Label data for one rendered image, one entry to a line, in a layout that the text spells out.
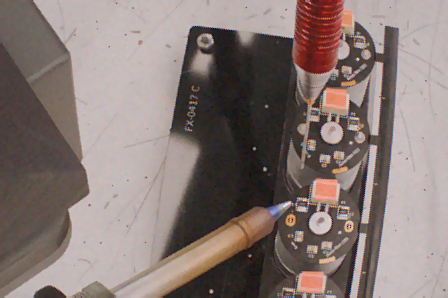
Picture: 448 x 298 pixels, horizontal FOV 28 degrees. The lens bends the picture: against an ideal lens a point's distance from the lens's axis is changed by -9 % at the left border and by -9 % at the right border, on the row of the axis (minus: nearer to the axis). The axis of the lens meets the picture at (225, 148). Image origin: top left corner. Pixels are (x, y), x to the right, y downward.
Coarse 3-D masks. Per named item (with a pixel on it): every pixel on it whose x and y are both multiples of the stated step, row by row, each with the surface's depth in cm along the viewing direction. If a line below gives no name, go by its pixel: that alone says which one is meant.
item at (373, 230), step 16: (384, 48) 29; (384, 64) 29; (384, 80) 29; (384, 96) 29; (384, 112) 29; (384, 128) 29; (384, 144) 29; (384, 160) 28; (384, 176) 28; (384, 192) 28; (384, 208) 28; (368, 224) 28; (368, 240) 28; (368, 256) 28; (368, 272) 27; (368, 288) 27
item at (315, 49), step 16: (304, 0) 20; (320, 0) 20; (336, 0) 20; (304, 16) 21; (320, 16) 20; (336, 16) 20; (304, 32) 21; (320, 32) 21; (336, 32) 21; (304, 48) 21; (320, 48) 21; (336, 48) 21; (304, 64) 22; (320, 64) 22; (336, 64) 22
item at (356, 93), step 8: (344, 48) 29; (344, 56) 29; (368, 80) 30; (296, 88) 33; (336, 88) 29; (344, 88) 29; (352, 88) 30; (360, 88) 30; (296, 96) 33; (304, 96) 32; (352, 96) 30; (360, 96) 31; (360, 104) 32
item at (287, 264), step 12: (312, 216) 28; (324, 216) 28; (312, 228) 28; (324, 228) 28; (348, 228) 28; (276, 240) 30; (276, 252) 31; (276, 264) 32; (288, 264) 30; (300, 264) 28; (312, 264) 28; (324, 264) 28; (336, 264) 29; (288, 276) 31
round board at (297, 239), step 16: (304, 192) 28; (288, 208) 28; (304, 208) 28; (320, 208) 28; (336, 208) 28; (352, 208) 28; (304, 224) 28; (336, 224) 28; (288, 240) 28; (304, 240) 28; (320, 240) 28; (336, 240) 28; (352, 240) 28; (304, 256) 28; (320, 256) 28; (336, 256) 28
